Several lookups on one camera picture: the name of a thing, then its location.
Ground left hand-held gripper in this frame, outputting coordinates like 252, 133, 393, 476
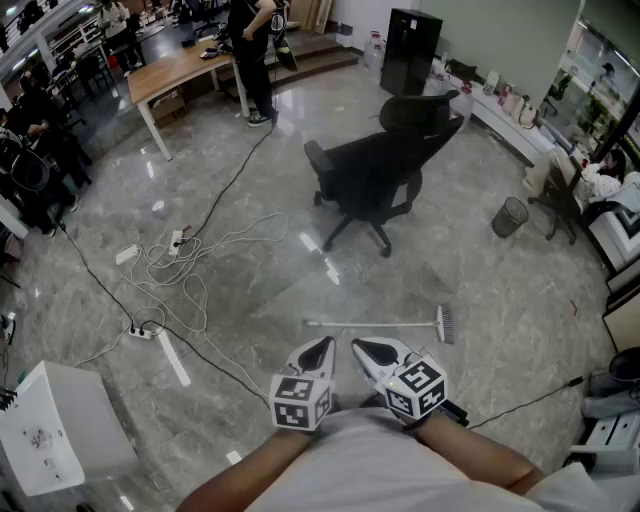
268, 336, 338, 432

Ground white cable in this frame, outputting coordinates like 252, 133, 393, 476
74, 211, 291, 369

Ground person's white shirt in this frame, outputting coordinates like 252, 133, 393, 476
244, 405, 619, 512

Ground white low counter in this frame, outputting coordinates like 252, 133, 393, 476
424, 58, 559, 169

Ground wooden steps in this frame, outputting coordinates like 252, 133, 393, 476
217, 27, 362, 104

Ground wooden table white legs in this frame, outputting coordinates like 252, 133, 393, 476
126, 38, 251, 163

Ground white grey broom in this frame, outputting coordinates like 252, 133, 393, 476
302, 303, 457, 346

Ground white bag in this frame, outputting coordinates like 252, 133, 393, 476
518, 94, 540, 130

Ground long black cable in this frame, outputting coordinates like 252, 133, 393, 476
53, 218, 272, 407

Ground white box cabinet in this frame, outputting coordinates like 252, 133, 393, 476
0, 360, 139, 498

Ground tall black cabinet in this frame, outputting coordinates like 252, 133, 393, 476
379, 7, 445, 98

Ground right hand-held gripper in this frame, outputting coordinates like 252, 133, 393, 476
350, 336, 471, 427

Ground beige framed board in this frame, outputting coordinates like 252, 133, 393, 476
602, 287, 640, 356

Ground person's left forearm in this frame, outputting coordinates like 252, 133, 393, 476
175, 427, 316, 512

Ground black office chair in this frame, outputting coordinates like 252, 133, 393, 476
303, 89, 464, 259

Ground black vacuum cleaner head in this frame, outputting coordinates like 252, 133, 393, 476
272, 35, 299, 73

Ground black chair with beige coat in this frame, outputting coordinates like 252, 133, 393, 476
522, 149, 586, 246

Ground person's right forearm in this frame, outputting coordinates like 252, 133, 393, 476
413, 409, 546, 494

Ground clear water jug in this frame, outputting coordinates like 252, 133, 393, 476
449, 82, 474, 134
362, 29, 387, 73

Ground cardboard box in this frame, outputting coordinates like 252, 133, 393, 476
148, 87, 189, 129

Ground white storage drawers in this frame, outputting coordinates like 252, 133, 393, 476
569, 412, 640, 471

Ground grey mesh waste bin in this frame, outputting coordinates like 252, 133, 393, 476
491, 196, 530, 239

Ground black round bin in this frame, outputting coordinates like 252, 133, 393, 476
608, 346, 640, 396

